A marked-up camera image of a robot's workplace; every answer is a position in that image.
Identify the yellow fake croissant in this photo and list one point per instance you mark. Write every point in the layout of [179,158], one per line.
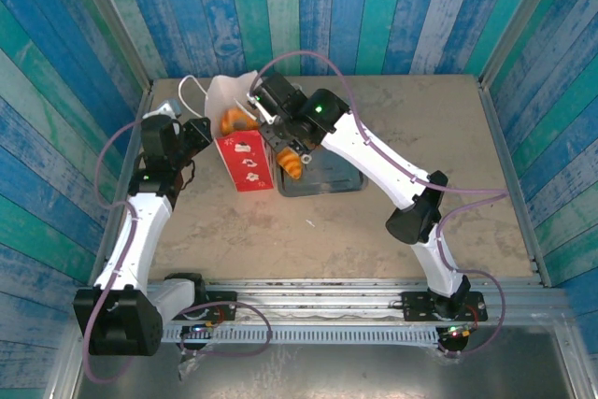
[292,166]

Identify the orange oval fake bread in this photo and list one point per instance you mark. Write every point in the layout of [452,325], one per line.
[230,121]

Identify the red and white paper bag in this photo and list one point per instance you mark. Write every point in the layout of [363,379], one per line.
[245,161]

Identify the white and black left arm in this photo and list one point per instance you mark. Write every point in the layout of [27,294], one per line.
[145,231]

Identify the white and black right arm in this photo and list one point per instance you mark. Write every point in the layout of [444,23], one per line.
[374,156]

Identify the dark metal baking tray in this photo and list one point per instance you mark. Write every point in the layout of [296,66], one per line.
[327,179]

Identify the small white scrap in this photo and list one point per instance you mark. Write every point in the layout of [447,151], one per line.
[310,222]

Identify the small circuit board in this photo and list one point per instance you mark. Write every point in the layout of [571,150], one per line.
[201,329]
[455,332]

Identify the steel sheet panel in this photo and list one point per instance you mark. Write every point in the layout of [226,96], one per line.
[350,371]

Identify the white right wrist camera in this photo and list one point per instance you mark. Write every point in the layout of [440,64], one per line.
[267,114]

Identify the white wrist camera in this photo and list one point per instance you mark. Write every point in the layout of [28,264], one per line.
[267,114]
[169,108]

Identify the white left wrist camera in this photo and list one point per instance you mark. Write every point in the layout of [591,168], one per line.
[169,108]

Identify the aluminium corner post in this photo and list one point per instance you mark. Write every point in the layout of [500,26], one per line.
[117,25]
[518,20]

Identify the aluminium mounting rail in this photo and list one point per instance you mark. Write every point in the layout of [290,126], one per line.
[317,298]

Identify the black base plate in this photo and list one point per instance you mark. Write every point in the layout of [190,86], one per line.
[418,305]
[224,301]

